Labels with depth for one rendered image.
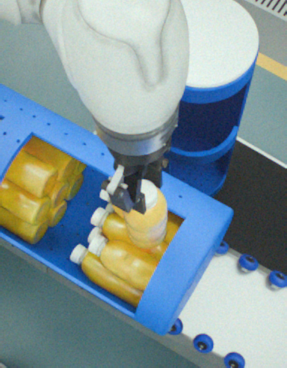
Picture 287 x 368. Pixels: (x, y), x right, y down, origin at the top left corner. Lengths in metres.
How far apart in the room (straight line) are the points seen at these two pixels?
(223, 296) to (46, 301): 1.11
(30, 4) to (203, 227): 0.60
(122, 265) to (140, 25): 0.74
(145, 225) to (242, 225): 1.32
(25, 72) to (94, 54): 2.23
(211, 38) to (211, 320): 0.67
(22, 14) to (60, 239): 0.81
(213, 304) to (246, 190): 0.97
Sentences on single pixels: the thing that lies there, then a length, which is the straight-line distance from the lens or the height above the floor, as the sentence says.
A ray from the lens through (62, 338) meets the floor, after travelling 2.25.
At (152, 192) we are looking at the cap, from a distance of 0.82.
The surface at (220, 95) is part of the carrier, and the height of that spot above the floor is 0.99.
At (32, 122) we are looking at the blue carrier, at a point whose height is 1.22.
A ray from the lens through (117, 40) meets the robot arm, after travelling 0.42.
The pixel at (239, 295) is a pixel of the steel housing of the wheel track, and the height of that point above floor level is 0.93.
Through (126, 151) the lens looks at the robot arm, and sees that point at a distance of 0.58.
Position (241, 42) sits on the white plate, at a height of 1.04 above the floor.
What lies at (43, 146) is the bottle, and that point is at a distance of 1.19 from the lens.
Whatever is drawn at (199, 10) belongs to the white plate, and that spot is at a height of 1.04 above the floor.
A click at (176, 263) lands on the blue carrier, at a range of 1.00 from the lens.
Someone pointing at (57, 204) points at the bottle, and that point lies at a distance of 1.24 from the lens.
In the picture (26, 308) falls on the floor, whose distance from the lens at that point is 2.30.
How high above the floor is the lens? 2.21
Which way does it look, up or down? 69 degrees down
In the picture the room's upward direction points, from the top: 6 degrees counter-clockwise
